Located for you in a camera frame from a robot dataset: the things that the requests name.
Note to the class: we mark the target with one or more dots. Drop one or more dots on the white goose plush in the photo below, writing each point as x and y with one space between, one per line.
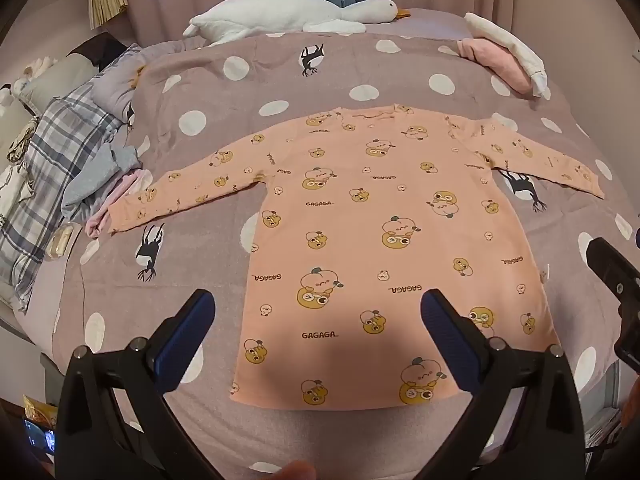
280 17

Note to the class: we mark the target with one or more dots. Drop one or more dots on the white folded cloth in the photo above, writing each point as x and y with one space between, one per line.
510 42

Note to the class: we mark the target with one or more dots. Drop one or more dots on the dark brown cloth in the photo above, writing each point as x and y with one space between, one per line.
97 50

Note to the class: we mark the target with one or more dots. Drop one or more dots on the beige pillow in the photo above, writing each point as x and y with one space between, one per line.
65 72
12 120

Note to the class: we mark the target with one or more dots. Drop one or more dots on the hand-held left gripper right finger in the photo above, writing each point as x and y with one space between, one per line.
442 340

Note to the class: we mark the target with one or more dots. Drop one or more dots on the white printed cloth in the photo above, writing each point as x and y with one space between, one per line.
17 195

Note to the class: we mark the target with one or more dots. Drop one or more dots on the mauve polka dot blanket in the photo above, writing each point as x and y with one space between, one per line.
350 60

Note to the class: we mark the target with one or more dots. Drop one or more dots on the pink folded cloth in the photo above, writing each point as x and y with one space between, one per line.
495 62

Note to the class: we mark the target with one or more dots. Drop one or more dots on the grey garment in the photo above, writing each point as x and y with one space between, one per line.
95 180

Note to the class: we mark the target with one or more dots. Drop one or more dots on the lilac duvet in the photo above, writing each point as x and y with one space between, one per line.
120 85

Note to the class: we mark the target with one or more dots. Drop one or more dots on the orange cartoon print shirt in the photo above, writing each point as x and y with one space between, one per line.
380 210

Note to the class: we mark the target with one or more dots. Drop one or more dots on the yellow packet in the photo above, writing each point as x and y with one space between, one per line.
37 407

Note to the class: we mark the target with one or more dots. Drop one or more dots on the small clear case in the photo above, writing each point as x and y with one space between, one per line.
61 240

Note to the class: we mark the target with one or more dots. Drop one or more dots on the pink garment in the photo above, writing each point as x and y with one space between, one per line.
97 222

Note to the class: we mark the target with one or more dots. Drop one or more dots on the white plush toy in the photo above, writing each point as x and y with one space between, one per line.
22 82

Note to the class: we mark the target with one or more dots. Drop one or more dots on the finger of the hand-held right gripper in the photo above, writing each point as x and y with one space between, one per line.
607 265

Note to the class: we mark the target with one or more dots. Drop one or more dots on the person's left hand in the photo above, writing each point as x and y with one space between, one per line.
297 471

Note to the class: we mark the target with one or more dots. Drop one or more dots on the plaid quilt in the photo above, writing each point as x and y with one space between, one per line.
55 160

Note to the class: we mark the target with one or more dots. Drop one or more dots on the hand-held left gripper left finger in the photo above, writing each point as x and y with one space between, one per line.
185 340

